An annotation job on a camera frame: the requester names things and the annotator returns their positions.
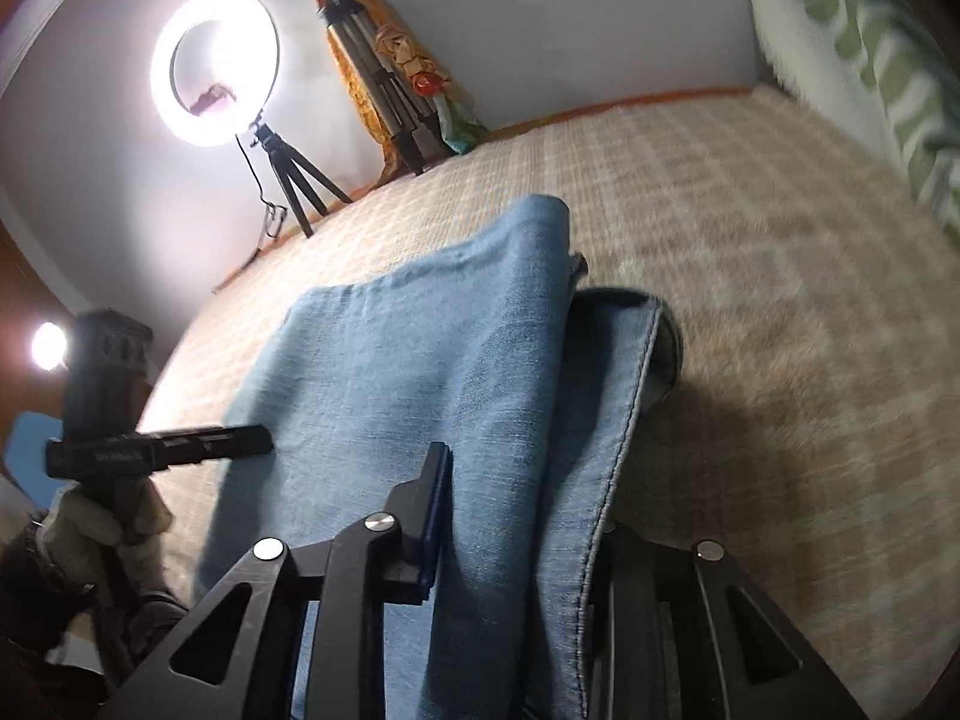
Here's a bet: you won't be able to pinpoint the large grey tripod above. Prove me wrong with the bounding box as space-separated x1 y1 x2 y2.
321 1 443 177

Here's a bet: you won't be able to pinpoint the person's left forearm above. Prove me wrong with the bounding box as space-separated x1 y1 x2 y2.
0 521 98 665

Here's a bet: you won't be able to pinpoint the black ring light cable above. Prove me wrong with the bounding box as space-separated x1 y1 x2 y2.
212 131 291 293

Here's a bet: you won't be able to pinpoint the white ring light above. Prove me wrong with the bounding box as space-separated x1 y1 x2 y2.
150 0 284 147

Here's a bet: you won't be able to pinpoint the small bright lamp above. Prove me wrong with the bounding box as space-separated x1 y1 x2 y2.
30 321 70 371

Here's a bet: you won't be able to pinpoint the beige checked blanket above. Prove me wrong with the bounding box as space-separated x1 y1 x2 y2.
139 86 960 720

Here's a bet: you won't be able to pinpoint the green striped pillow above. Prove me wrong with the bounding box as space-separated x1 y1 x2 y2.
739 0 960 230

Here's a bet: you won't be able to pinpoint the person's left hand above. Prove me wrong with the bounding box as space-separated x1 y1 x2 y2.
34 474 177 595

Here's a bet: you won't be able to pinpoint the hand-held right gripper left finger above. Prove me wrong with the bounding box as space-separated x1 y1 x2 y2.
97 441 455 720

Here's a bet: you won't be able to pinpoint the blue plastic object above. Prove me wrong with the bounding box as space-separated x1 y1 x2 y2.
0 411 70 512

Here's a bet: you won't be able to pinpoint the small black tripod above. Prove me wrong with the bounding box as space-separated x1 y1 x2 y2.
251 120 353 239

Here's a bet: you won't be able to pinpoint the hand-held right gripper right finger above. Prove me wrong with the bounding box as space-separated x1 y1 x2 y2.
585 519 871 720

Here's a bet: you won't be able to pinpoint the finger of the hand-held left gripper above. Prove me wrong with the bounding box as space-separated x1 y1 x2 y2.
165 424 274 472

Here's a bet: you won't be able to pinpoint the blue denim pants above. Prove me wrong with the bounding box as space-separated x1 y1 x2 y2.
193 193 683 720

